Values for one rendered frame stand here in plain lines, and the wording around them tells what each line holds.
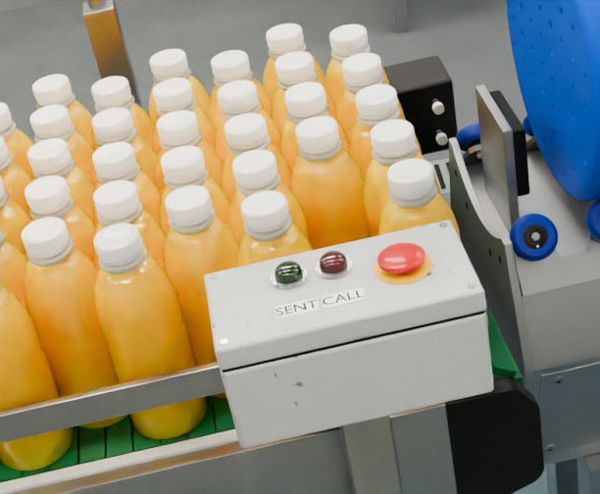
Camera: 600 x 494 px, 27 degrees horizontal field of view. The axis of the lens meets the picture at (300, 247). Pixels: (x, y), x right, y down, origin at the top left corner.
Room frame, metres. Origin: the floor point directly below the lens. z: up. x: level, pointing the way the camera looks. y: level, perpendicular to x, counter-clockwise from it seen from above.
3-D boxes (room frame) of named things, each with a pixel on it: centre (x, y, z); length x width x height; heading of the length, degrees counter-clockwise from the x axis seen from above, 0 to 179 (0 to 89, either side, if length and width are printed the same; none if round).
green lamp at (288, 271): (0.77, 0.01, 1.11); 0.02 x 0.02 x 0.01
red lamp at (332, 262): (0.77, -0.02, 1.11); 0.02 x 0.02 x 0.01
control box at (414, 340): (0.75, -0.02, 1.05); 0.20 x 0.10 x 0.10; 92
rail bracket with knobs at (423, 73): (1.24, -0.17, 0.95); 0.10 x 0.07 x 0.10; 2
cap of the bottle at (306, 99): (1.06, -0.03, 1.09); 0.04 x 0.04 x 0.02
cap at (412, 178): (0.88, -0.10, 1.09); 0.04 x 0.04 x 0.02
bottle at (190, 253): (0.91, 0.09, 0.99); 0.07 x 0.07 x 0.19
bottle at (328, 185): (0.98, -0.04, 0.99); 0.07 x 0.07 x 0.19
